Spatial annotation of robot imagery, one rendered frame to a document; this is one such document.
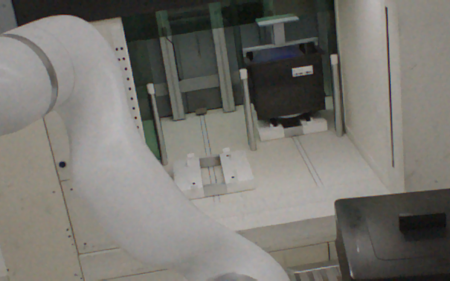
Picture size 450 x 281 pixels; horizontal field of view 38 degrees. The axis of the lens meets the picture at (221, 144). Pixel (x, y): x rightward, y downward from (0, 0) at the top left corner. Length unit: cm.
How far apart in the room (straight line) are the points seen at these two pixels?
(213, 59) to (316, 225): 94
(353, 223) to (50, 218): 69
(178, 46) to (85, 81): 155
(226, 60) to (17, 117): 162
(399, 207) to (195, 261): 58
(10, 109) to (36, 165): 81
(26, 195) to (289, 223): 60
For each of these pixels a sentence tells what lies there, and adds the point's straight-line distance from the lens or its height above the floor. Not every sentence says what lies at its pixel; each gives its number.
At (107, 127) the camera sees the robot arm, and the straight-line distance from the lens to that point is 76.
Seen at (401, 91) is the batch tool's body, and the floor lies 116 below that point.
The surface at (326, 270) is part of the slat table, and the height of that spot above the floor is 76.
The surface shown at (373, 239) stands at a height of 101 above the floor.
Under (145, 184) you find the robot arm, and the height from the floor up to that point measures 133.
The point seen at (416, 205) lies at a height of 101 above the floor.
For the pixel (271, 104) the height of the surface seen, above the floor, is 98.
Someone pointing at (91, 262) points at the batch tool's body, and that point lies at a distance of 159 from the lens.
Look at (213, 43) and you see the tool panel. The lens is 228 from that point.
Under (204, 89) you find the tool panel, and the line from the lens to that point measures 236.
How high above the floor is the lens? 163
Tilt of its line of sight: 22 degrees down
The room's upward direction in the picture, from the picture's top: 9 degrees counter-clockwise
